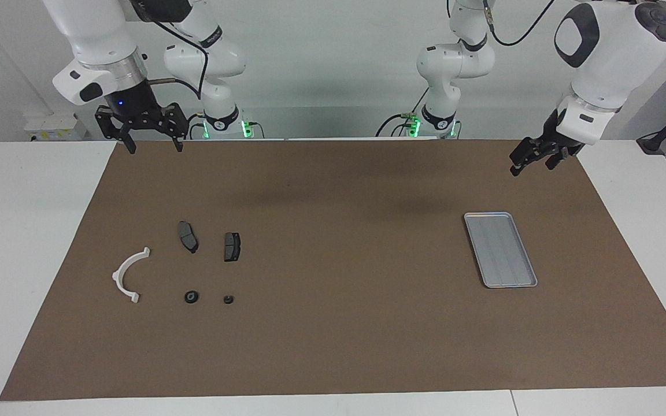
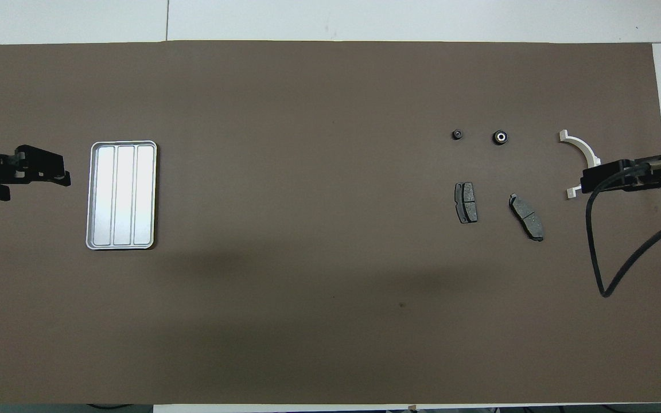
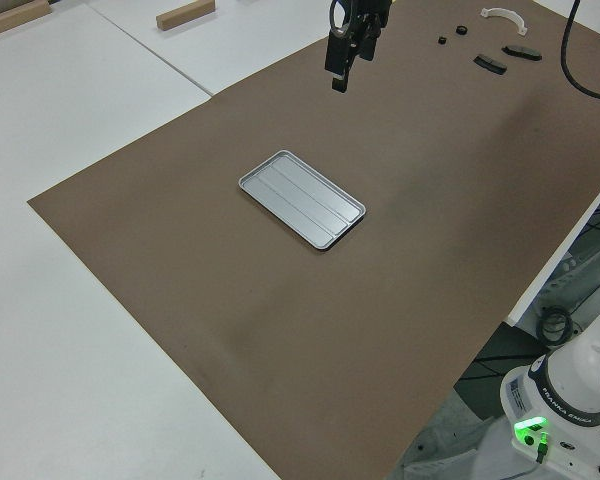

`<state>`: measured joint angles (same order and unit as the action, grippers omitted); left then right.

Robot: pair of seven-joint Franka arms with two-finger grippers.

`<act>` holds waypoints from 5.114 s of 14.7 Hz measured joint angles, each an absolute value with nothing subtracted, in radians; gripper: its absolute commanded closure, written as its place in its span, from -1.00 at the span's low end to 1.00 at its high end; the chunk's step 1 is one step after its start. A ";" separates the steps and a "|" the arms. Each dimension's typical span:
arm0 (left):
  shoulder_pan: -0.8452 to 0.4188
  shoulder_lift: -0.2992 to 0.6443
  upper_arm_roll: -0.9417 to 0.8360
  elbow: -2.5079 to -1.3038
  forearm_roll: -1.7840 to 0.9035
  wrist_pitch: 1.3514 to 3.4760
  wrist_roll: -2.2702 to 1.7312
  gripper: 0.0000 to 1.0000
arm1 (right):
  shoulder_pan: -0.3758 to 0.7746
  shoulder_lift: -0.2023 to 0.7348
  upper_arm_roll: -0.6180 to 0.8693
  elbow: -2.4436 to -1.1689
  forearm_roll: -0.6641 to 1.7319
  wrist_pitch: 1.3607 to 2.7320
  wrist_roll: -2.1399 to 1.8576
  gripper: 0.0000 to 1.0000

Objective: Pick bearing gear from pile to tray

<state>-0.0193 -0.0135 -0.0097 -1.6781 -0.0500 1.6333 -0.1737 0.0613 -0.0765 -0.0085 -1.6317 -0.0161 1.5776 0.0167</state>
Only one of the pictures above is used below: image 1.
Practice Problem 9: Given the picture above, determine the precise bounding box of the brown table mat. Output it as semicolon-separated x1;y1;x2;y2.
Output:
0;139;666;402

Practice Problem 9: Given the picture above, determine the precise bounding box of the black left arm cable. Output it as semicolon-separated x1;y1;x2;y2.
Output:
482;0;556;47

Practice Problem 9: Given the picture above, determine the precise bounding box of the white curved plastic bracket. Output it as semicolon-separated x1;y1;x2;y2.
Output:
112;247;151;304

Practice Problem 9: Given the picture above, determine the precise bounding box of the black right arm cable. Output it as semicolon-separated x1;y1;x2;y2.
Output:
148;17;209;100

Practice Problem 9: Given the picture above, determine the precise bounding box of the dark grey rectangular brake pad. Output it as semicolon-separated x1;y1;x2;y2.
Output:
224;232;242;263

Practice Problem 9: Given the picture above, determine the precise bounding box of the white wall box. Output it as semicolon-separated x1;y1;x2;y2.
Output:
24;113;88;142

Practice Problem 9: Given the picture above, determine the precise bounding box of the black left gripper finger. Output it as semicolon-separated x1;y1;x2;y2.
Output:
545;148;571;170
509;151;533;177

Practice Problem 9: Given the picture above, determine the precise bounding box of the dark grey curved brake pad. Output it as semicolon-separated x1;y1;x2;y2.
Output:
177;221;199;255

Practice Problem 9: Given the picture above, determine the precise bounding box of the black left base cable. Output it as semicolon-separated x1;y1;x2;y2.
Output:
375;87;431;138

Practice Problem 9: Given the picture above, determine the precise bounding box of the silver metal tray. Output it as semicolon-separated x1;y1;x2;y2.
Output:
463;211;538;289

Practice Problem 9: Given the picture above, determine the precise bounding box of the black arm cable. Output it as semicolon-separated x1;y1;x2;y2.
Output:
148;17;209;100
482;0;556;47

